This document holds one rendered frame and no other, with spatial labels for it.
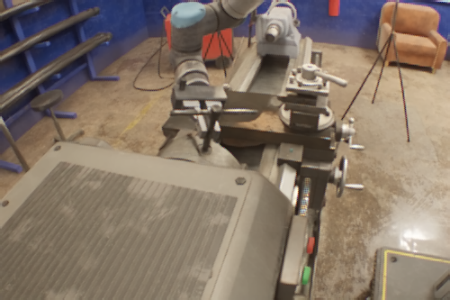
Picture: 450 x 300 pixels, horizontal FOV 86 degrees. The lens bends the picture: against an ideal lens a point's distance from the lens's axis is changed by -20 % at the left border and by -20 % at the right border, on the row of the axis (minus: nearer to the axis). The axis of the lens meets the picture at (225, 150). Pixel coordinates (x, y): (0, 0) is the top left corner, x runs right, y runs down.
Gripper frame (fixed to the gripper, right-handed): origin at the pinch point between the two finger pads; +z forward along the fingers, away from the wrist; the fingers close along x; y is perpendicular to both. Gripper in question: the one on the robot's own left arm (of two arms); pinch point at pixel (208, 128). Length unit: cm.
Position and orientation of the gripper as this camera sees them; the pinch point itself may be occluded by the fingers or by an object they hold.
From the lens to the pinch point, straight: 67.6
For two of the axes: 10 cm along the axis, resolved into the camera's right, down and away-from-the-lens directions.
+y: 2.6, -6.6, -7.1
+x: 9.3, -0.3, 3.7
